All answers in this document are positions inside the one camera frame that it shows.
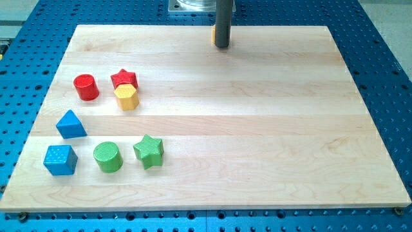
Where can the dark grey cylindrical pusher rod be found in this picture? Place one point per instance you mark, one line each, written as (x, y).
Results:
(223, 23)

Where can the red star block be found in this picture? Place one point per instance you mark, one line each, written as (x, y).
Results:
(124, 77)

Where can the green star block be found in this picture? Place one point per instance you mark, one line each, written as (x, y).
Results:
(149, 151)

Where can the yellow block behind rod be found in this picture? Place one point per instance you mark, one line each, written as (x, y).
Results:
(213, 34)

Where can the light wooden board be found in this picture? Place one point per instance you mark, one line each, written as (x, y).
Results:
(274, 121)

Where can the yellow hexagon block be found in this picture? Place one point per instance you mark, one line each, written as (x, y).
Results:
(127, 97)

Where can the red cylinder block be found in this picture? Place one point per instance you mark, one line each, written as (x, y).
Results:
(86, 87)

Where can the green cylinder block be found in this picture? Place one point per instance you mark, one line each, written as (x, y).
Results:
(108, 157)

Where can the blue triangle block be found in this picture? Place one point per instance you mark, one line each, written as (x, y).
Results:
(69, 126)

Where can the blue cube block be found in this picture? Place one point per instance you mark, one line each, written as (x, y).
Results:
(60, 160)

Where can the right board clamp screw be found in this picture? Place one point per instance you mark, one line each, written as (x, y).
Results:
(398, 211)

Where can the board clamp screw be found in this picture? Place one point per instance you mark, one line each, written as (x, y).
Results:
(398, 211)
(22, 217)

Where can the left board clamp screw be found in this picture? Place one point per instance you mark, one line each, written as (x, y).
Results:
(22, 217)

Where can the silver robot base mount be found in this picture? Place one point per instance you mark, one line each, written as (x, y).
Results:
(180, 7)

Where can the blue perforated metal base plate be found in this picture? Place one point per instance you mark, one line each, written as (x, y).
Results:
(33, 58)

